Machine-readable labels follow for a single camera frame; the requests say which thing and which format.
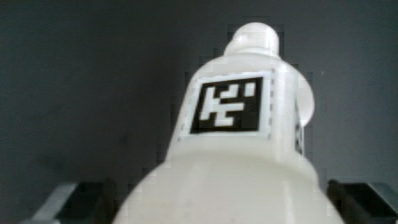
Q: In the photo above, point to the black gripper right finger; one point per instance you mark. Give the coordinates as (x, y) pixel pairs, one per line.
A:
(365, 201)

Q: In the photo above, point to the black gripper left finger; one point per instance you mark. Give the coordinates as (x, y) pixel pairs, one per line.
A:
(79, 204)

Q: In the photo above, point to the white lamp bulb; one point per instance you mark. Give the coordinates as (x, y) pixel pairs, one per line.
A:
(237, 178)

